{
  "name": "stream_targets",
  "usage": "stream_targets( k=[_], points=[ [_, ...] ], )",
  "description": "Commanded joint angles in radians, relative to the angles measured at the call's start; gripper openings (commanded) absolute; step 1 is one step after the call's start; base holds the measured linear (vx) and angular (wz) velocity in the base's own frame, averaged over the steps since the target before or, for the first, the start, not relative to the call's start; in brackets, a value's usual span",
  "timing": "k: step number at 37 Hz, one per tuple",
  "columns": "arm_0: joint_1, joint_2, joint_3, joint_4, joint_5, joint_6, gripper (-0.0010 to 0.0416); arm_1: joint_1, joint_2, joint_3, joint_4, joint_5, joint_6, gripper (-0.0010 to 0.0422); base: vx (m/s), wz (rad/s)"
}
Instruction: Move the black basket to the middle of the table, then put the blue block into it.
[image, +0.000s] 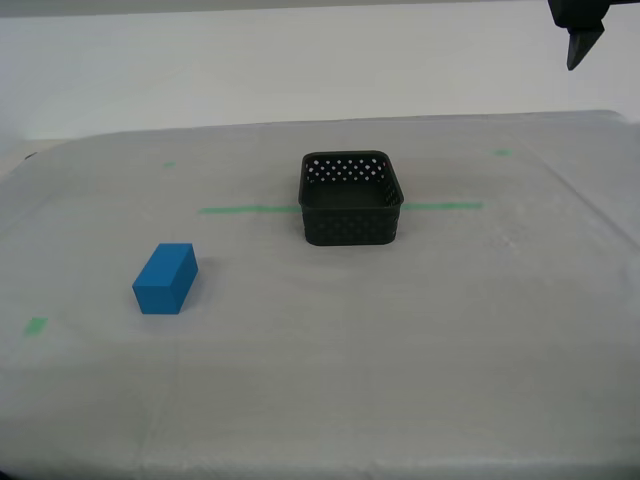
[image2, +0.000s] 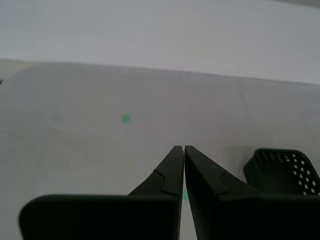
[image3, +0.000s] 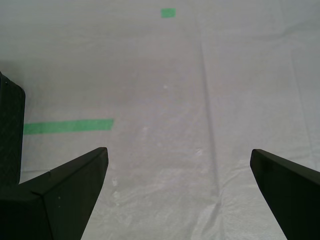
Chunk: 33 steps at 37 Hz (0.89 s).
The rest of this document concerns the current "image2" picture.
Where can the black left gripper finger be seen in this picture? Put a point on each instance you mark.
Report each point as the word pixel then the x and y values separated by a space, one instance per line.
pixel 100 217
pixel 250 217

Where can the black perforated plastic basket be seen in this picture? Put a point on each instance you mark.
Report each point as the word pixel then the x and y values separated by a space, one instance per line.
pixel 270 175

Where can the long green tape strip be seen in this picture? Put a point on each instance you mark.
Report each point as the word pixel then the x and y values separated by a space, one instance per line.
pixel 185 196

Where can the white table cover cloth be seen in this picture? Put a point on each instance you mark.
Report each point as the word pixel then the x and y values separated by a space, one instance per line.
pixel 75 137

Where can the small green tape mark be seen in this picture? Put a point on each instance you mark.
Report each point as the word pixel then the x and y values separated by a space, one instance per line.
pixel 125 119

